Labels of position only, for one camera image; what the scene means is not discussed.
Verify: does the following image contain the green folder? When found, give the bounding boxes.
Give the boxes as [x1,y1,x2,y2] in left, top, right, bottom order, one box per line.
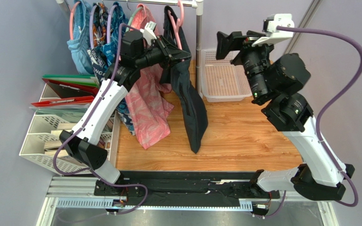
[42,74,98,87]

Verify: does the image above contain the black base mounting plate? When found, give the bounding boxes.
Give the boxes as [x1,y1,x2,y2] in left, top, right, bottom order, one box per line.
[94,171,280,207]

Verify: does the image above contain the metal clothes rack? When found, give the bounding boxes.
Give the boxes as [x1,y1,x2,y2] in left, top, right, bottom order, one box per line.
[55,0,204,95]

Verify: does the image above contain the white plastic basket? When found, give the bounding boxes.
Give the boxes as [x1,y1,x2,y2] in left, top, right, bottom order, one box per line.
[200,48,252,103]

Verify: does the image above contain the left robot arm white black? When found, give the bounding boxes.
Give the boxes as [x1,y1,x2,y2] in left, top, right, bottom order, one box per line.
[59,30,191,185]

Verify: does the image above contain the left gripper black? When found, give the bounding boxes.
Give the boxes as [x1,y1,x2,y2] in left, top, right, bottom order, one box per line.
[134,35,190,70]

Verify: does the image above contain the dark navy shorts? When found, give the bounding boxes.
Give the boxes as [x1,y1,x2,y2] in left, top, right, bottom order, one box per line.
[162,6,208,154]

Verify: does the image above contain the white file organizer rack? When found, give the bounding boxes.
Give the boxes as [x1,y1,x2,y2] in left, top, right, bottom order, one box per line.
[19,85,122,174]

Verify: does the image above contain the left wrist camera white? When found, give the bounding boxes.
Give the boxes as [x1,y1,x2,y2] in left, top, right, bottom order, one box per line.
[140,21,156,47]

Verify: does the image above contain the light blue shorts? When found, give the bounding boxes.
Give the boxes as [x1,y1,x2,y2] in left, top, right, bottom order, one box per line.
[67,0,93,75]

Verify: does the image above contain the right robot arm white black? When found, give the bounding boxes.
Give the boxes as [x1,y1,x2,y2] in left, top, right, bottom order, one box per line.
[216,31,355,201]

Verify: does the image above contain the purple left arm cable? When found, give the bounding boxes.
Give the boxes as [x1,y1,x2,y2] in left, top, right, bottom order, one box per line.
[52,22,148,217]

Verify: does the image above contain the pink fish print shorts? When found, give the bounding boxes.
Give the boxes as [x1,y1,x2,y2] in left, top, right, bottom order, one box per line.
[124,3,175,150]

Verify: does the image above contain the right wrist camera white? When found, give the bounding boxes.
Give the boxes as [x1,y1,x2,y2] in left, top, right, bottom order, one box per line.
[252,14,295,47]

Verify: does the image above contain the pink plastic hanger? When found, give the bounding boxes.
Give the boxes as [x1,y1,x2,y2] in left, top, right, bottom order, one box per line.
[167,0,185,49]

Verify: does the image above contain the blue patterned shorts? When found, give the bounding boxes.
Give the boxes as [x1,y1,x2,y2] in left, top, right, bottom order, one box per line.
[87,2,137,136]

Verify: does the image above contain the orange patterned shorts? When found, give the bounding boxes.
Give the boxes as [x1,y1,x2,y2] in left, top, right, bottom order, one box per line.
[90,2,108,48]

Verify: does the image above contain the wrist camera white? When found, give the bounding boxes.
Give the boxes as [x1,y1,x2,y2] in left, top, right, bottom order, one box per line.
[252,14,295,47]
[140,21,156,47]

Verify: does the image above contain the red clipboard folder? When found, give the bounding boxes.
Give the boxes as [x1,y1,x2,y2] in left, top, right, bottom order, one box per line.
[31,79,99,107]

